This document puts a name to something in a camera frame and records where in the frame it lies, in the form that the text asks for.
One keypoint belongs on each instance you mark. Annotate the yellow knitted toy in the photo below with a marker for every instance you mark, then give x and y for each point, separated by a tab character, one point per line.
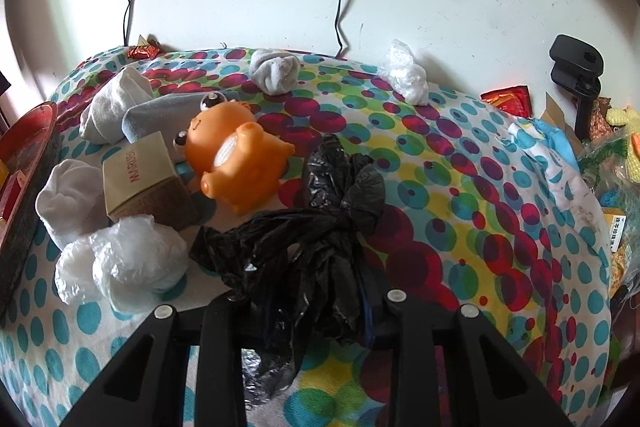
627	142

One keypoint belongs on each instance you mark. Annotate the blue and white cloth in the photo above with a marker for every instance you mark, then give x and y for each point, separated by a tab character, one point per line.
550	157

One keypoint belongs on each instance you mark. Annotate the black plastic bag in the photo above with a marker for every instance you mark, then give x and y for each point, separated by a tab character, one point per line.
300	247

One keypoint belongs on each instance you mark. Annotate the orange frog toy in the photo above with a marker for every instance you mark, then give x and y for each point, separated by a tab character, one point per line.
235	157

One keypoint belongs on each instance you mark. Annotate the large clear plastic bag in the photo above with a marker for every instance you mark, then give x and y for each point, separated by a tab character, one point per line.
130	262

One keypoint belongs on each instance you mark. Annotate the small clear plastic bag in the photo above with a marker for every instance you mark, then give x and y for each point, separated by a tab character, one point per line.
407	74

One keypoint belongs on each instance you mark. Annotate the red foil packet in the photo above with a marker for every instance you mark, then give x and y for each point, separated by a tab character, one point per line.
510	99

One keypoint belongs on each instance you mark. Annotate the red candy wrapper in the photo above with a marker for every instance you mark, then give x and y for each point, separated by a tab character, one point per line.
142	52

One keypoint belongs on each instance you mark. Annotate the black clamp holder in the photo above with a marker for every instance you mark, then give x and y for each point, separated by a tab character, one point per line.
575	62

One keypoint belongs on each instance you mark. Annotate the patterned snack packet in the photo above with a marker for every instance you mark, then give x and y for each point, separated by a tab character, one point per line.
600	119

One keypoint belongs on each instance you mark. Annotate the red basket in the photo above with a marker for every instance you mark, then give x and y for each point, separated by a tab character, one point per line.
30	167

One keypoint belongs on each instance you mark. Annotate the brown cardboard piece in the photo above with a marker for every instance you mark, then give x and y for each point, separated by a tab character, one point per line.
555	114

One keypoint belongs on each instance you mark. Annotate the grey rolled sock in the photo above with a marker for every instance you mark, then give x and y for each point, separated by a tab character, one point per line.
274	71

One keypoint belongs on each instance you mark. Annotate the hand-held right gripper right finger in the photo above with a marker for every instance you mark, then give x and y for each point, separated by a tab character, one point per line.
405	347

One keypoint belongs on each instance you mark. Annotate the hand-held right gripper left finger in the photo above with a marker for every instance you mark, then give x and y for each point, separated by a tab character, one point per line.
220	357

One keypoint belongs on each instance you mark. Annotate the beige cardboard box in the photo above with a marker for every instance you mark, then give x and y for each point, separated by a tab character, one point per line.
145	182

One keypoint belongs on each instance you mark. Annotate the white sock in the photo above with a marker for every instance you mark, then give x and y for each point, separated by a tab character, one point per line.
112	107
70	202

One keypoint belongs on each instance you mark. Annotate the white folded sock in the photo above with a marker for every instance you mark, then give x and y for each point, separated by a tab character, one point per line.
112	107

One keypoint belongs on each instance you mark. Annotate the grey-blue sock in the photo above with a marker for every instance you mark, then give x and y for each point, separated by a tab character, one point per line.
160	114

